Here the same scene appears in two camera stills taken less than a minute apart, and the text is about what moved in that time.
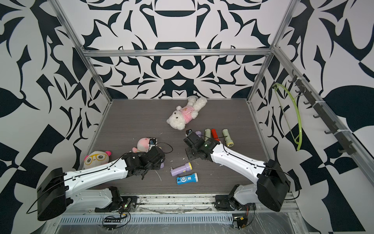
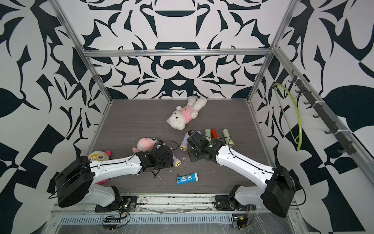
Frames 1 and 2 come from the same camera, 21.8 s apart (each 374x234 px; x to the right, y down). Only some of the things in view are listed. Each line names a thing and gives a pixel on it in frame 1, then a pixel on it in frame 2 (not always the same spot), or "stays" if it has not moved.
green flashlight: [207, 133] stays
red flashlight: [215, 134] stays
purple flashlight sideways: [187, 167] to [176, 161]
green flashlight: [229, 142] stays
